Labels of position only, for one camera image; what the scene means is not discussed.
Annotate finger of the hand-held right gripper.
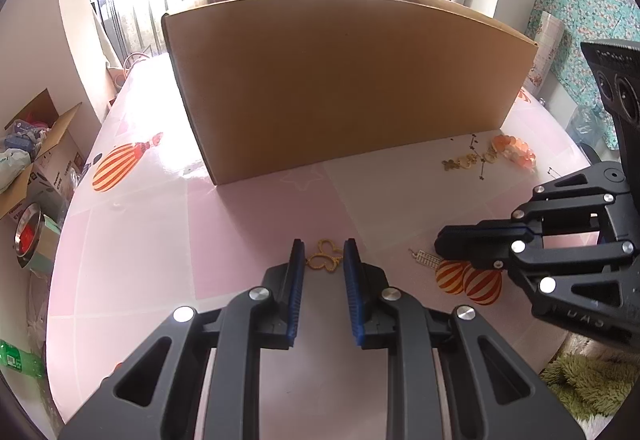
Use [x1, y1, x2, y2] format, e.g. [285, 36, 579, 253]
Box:
[439, 162, 629, 242]
[434, 230, 640, 313]

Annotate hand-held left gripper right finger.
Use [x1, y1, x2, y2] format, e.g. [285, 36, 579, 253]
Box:
[342, 238, 586, 440]

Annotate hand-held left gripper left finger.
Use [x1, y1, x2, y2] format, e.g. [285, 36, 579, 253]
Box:
[59, 239, 307, 440]

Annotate gold butterfly hair clip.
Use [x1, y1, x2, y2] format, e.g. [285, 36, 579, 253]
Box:
[306, 240, 346, 274]

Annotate silver comb hair clip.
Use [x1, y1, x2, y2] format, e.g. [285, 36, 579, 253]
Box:
[409, 247, 442, 271]

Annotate gold chain necklace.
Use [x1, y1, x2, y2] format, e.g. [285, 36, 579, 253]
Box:
[441, 147, 498, 172]

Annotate large cardboard box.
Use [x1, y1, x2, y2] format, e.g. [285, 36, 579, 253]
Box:
[161, 0, 540, 186]

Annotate clear plastic bag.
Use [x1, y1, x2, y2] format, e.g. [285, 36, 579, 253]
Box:
[567, 105, 609, 147]

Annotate teal floral cloth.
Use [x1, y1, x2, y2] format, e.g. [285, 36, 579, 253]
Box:
[537, 0, 640, 151]

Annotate rolled printed poster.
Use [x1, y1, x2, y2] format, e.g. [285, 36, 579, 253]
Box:
[525, 11, 566, 96]

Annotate pink printed tablecloth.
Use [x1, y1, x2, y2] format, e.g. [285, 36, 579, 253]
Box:
[42, 55, 626, 440]

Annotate green shaggy rug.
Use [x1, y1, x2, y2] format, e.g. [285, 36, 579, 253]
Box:
[540, 352, 636, 427]

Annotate stainless steel bowl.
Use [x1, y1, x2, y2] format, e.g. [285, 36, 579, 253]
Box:
[12, 201, 47, 272]

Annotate small cardboard box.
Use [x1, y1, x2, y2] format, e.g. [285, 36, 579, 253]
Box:
[0, 89, 87, 221]

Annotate green plastic bottle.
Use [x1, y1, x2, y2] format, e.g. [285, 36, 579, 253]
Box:
[0, 339, 44, 379]

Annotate white balcony railing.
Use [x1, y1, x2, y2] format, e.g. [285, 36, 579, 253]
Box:
[87, 0, 331, 71]

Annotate white printed bag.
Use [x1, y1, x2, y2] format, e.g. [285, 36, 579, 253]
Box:
[0, 137, 33, 195]

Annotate black metal rack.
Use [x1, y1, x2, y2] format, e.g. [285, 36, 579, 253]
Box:
[89, 0, 126, 68]

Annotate orange bead bracelet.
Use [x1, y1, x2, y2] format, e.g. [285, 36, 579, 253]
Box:
[491, 134, 537, 172]

